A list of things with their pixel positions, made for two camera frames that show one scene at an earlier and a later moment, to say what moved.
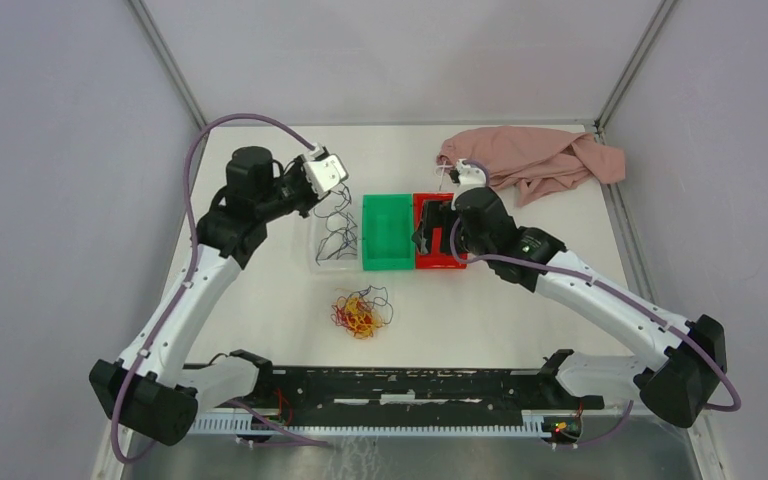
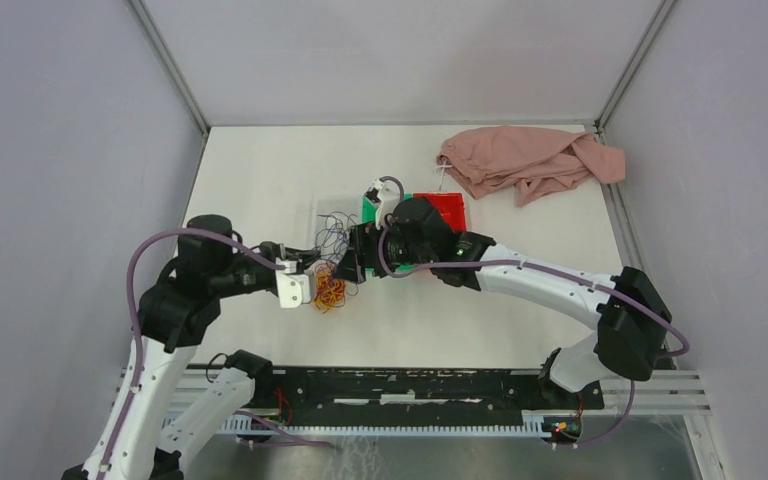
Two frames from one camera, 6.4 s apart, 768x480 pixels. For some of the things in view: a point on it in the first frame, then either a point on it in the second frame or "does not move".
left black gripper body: (293, 192) -> (275, 253)
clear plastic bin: (336, 235) does not move
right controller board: (563, 429) does not move
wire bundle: (362, 311) -> (330, 290)
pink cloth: (527, 161) does not move
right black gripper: (437, 213) -> (365, 238)
